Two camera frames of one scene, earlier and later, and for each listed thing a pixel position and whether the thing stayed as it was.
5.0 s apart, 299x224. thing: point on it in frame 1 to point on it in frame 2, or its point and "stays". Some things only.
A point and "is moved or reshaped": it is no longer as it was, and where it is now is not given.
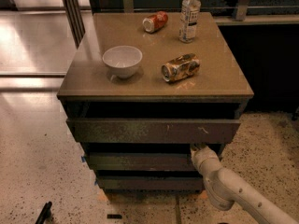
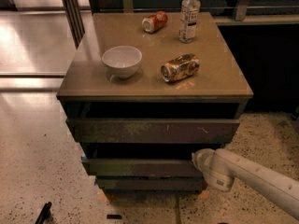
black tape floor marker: (114, 217) stays
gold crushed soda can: (180, 67) stays
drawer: (141, 161) is moved or reshaped
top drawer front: (154, 131) stays
